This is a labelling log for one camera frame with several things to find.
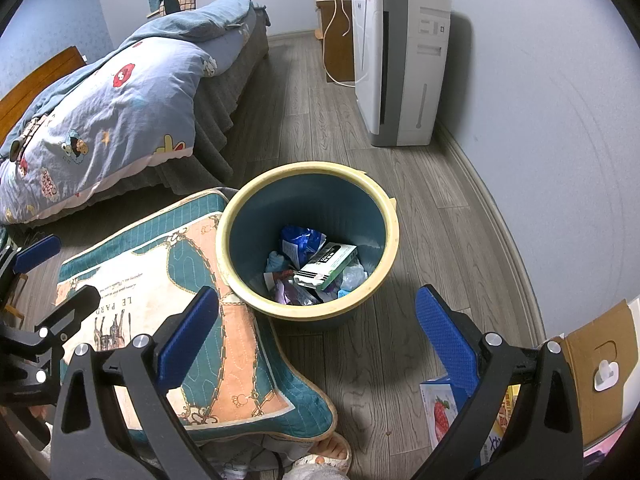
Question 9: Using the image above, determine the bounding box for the white adhesive hook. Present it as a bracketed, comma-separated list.
[594, 360, 621, 391]

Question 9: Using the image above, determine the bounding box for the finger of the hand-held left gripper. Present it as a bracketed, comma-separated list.
[0, 235, 62, 287]
[33, 284, 102, 357]

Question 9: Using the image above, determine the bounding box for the person's slippered foot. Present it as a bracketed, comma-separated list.
[290, 432, 352, 480]

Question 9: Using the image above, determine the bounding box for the white air purifier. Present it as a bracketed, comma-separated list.
[350, 0, 452, 148]

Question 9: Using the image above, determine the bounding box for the grey bed skirt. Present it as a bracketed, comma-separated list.
[150, 7, 272, 196]

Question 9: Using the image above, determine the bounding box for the white cable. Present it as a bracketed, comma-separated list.
[322, 0, 359, 87]

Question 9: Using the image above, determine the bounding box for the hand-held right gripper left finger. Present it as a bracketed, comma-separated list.
[51, 286, 221, 480]

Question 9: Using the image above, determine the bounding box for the bed with blue cartoon duvet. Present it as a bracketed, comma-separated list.
[0, 7, 258, 226]

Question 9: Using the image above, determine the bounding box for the green white medicine box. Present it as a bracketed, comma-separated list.
[292, 242, 359, 291]

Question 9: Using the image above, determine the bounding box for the teal bin with yellow rim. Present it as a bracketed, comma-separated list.
[215, 161, 401, 333]

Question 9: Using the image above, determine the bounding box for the wooden cabinet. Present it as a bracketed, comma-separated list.
[315, 0, 357, 83]

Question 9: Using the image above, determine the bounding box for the brown cardboard box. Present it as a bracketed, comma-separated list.
[542, 300, 640, 448]

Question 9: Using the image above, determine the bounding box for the yellow packet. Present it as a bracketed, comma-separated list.
[480, 385, 521, 468]

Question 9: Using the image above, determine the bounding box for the wooden bed frame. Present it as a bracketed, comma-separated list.
[0, 46, 88, 146]

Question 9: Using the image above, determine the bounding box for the strawberry print box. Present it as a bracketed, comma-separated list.
[419, 376, 482, 453]

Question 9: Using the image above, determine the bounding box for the clear plastic bag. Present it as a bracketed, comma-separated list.
[340, 262, 369, 294]

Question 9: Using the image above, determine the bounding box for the purple wrapper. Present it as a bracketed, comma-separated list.
[274, 280, 321, 307]

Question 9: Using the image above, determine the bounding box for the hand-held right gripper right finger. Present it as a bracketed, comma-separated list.
[415, 284, 584, 480]

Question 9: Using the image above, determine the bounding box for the blue face mask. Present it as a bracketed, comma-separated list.
[265, 250, 297, 277]

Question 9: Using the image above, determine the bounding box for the blue wet wipes packet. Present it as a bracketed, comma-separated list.
[279, 225, 328, 268]

